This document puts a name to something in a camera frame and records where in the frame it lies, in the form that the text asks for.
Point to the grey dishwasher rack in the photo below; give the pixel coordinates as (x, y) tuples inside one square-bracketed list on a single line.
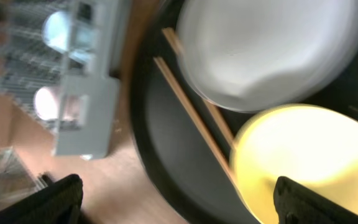
[(27, 64)]

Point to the pink cup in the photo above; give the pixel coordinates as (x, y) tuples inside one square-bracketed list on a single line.
[(47, 104)]

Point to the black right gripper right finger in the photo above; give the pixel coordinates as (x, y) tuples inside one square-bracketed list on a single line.
[(296, 204)]

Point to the light blue cup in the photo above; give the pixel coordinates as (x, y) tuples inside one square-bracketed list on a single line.
[(55, 34)]

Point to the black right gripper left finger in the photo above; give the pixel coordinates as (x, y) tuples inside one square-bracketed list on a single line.
[(58, 203)]

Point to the grey round plate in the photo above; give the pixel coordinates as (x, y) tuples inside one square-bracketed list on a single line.
[(251, 55)]

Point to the wooden chopstick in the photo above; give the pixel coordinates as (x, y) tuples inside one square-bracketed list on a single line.
[(175, 44), (195, 117)]

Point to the yellow bowl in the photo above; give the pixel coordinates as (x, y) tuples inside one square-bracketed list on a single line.
[(312, 145)]

